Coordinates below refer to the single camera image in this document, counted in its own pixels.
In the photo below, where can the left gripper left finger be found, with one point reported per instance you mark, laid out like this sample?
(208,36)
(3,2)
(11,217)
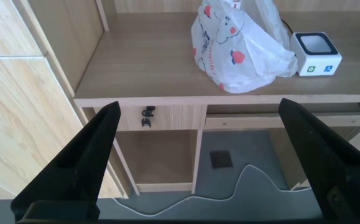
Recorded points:
(74,174)

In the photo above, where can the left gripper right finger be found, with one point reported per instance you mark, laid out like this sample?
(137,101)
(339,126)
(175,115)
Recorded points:
(329,161)

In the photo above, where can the white barcode scanner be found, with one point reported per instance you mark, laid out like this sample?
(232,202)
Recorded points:
(316,54)

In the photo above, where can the white printed plastic shopping bag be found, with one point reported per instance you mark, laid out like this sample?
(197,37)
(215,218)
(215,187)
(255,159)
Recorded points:
(240,49)

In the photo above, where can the black keys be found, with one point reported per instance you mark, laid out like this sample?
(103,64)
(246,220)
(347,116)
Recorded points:
(147,116)

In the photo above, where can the wooden drawer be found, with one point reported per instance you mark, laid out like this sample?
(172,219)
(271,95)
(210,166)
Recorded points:
(164,117)

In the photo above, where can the black floor socket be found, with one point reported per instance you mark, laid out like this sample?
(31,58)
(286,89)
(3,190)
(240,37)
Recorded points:
(220,159)

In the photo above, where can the wooden counter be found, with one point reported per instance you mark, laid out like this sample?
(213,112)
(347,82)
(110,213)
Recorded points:
(148,62)

